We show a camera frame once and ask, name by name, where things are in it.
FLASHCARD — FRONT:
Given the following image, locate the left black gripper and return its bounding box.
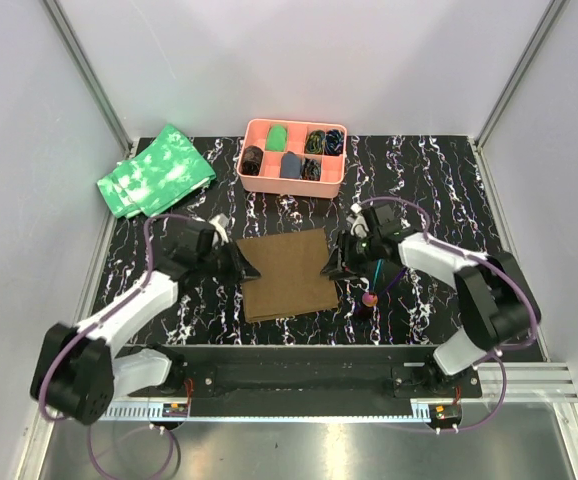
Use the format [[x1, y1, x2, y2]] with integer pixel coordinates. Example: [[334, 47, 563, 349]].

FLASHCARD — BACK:
[[198, 237, 261, 287]]

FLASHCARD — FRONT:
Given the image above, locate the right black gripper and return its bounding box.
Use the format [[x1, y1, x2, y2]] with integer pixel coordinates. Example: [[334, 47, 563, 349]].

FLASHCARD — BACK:
[[320, 229, 381, 282]]

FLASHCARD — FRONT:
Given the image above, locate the brown cloth napkin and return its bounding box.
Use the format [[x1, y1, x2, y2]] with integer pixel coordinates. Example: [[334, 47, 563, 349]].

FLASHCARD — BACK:
[[237, 228, 339, 323]]

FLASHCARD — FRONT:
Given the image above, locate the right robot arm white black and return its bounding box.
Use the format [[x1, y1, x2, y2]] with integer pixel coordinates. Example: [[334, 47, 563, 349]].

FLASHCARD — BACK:
[[321, 196, 541, 397]]

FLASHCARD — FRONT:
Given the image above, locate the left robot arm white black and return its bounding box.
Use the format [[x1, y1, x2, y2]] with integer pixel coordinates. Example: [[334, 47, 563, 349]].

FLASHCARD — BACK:
[[30, 215, 261, 426]]

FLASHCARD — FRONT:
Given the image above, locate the black patterned rolled cloth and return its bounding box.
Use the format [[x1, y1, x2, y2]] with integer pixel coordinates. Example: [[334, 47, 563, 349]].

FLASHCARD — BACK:
[[300, 158, 322, 181]]

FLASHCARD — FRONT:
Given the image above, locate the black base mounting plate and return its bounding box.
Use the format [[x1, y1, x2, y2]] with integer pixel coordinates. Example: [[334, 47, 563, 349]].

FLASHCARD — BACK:
[[126, 344, 483, 419]]

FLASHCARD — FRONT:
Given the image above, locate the blue grey rolled cloth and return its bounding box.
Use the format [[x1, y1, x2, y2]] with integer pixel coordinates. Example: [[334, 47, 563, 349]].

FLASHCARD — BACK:
[[279, 151, 302, 179]]

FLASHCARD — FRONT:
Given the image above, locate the dark brown rolled cloth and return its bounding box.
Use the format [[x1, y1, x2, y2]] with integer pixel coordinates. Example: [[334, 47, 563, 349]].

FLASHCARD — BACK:
[[240, 145, 264, 176]]

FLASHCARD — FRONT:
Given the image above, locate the pink compartment tray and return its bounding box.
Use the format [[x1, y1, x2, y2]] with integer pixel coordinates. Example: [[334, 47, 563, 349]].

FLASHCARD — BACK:
[[236, 119, 348, 199]]

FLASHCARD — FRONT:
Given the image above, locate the black multicolour rolled cloth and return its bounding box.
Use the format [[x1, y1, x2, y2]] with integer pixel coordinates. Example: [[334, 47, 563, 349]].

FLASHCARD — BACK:
[[304, 129, 326, 155]]

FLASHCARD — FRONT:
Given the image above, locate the black blue rolled cloth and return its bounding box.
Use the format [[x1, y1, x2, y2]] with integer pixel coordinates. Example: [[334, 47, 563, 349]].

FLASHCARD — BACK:
[[323, 129, 345, 156]]

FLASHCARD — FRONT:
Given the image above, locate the black marble pattern mat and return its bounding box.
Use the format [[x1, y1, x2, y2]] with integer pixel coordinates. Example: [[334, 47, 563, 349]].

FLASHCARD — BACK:
[[66, 134, 545, 362]]

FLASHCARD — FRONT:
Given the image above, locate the green rolled cloth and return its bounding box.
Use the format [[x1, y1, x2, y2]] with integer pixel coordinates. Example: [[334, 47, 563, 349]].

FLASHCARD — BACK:
[[265, 124, 288, 152]]

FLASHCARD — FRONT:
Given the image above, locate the green white patterned cloth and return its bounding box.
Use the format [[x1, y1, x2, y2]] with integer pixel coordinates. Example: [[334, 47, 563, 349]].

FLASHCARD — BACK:
[[97, 124, 216, 218]]

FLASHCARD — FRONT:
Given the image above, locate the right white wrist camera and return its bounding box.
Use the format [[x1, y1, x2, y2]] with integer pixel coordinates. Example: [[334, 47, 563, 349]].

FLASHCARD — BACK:
[[347, 203, 369, 238]]

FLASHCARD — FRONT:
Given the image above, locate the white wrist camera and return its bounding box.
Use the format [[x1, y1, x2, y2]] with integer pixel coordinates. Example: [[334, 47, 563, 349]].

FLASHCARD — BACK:
[[208, 214, 229, 244], [347, 203, 369, 238]]

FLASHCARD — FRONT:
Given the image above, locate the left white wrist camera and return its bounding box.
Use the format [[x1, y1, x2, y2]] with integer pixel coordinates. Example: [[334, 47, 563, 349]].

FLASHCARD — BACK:
[[208, 214, 229, 244]]

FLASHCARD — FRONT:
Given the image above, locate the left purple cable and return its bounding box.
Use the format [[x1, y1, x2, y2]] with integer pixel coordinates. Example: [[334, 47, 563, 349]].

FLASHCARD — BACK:
[[41, 213, 183, 479]]

